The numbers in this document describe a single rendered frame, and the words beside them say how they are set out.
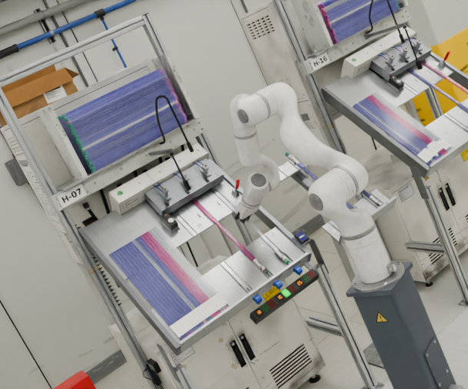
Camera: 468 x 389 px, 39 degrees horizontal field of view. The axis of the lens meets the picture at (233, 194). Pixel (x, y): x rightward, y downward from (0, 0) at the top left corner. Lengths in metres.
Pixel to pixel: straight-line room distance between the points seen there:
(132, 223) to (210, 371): 0.73
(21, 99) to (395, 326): 1.88
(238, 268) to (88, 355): 2.00
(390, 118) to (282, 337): 1.20
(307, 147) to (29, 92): 1.42
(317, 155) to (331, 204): 0.19
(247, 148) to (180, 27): 2.37
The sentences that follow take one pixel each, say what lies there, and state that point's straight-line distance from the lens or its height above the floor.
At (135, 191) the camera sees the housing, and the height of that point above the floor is 1.23.
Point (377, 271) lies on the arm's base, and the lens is 2.29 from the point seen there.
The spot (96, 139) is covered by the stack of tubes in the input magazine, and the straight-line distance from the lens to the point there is 2.82.
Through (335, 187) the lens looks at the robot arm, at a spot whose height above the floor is 1.09.
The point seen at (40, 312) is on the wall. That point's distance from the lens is 4.36.
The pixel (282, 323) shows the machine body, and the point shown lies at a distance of 3.10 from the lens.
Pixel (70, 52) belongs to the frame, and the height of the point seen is 1.88.
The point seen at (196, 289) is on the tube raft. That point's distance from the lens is 2.63.
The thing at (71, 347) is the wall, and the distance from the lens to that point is 4.45.
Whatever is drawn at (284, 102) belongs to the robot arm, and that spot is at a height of 1.38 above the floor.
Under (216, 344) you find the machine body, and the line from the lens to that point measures 2.94.
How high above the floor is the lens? 1.69
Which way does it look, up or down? 13 degrees down
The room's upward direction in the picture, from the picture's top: 25 degrees counter-clockwise
